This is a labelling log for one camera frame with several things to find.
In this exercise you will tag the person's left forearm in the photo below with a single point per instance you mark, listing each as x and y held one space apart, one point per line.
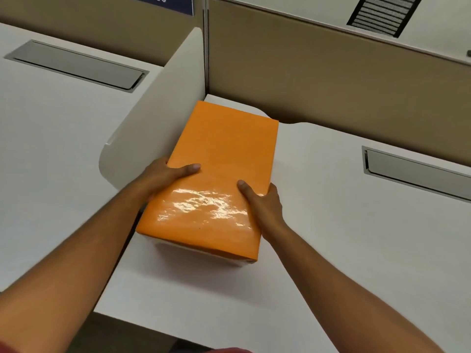
62 268

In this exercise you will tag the orange box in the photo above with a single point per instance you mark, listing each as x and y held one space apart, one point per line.
217 176

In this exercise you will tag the person's left hand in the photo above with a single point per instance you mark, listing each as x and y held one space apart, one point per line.
162 177

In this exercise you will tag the person's left thumb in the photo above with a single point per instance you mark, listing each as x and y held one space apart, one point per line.
184 169

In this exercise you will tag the black ventilation grille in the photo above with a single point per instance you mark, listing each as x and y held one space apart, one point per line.
384 13

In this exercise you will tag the person's right forearm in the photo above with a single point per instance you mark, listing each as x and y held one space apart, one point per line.
342 294

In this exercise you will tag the beige partition screen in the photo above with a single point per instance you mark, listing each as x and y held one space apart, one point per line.
346 95
92 29

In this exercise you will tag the white desk divider panel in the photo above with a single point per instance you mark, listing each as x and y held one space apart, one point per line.
154 113

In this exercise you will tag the blue sign plate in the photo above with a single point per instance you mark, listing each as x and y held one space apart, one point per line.
162 2

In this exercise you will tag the person's right hand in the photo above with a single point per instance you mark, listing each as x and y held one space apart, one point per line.
265 209

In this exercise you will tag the person's right thumb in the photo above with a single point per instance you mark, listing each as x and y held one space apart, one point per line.
247 190

